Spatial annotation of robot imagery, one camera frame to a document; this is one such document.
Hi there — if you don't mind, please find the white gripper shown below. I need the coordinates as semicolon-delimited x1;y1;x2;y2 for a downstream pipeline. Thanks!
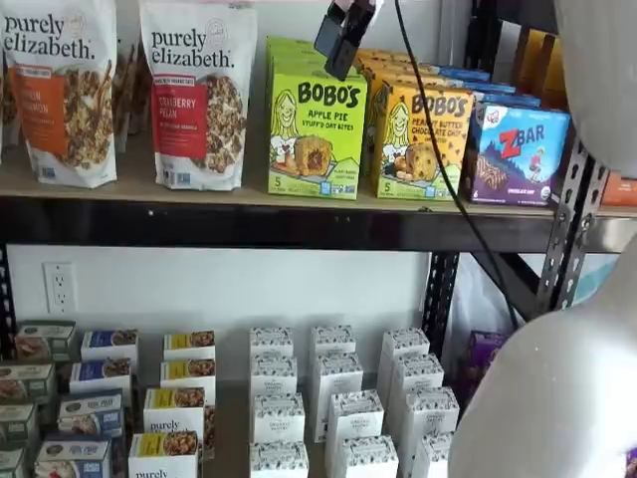
314;0;385;82

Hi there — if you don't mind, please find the green Bobo's apple pie box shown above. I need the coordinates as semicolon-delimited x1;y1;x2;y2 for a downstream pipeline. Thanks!
266;35;329;52
267;62;369;201
267;48;362;69

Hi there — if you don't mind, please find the yellow Bobo's peanut butter box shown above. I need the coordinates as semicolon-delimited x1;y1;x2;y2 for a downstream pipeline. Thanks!
372;82;476;201
361;62;449;94
355;48;429;66

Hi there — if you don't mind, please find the blue Zbar box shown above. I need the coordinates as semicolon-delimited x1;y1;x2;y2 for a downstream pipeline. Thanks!
467;81;518;96
434;63;493;85
462;102;572;206
475;91;542;110

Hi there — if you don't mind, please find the brown orange box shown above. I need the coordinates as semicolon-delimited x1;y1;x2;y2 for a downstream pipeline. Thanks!
539;34;568;109
512;28;548;86

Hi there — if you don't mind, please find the black metal shelf rack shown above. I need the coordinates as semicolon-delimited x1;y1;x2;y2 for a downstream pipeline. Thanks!
0;138;612;362

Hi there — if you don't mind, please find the wooden shelf board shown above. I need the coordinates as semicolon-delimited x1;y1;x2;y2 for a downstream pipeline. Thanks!
0;119;558;218

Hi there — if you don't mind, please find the white floral print box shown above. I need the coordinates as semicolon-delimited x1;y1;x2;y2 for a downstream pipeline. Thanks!
386;353;446;399
337;434;400;478
248;440;310;478
411;430;455;478
311;352;364;444
325;389;385;449
397;386;461;449
377;327;432;394
249;354;299;397
248;326;296;359
310;325;357;358
252;392;307;443

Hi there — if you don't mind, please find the yellow white granola box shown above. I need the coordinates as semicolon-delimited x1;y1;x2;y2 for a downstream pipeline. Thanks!
162;329;217;361
158;357;218;399
127;429;203;478
142;386;218;442

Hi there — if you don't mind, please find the blue oatmeal box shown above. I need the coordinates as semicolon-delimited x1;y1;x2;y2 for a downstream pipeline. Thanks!
68;357;133;395
32;434;114;478
80;328;140;363
56;389;126;439

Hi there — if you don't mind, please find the green oatmeal box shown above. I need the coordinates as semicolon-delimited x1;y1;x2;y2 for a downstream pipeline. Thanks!
0;401;41;445
0;361;58;405
0;445;30;478
13;319;78;363

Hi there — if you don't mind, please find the granola bag red label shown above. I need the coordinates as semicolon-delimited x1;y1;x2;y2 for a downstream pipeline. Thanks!
138;0;259;192

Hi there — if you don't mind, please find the white granola bag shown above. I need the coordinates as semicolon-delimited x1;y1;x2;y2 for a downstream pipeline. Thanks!
111;37;145;153

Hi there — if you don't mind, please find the white plastic bag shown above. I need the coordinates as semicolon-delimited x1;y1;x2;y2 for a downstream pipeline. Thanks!
445;252;527;350

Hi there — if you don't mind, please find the granola bag orange label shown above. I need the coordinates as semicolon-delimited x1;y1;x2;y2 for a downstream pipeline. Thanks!
0;0;119;189

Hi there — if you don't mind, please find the white teal striped package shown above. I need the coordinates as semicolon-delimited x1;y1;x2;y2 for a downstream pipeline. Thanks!
566;253;626;313

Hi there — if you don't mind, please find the white patterned small boxes group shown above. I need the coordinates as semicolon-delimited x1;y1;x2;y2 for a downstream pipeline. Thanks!
9;318;449;478

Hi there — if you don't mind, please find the black cable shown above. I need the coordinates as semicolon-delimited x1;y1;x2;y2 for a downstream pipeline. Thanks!
394;0;523;330

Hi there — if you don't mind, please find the white wall outlet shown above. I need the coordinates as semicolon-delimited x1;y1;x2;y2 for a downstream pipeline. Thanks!
42;261;78;315

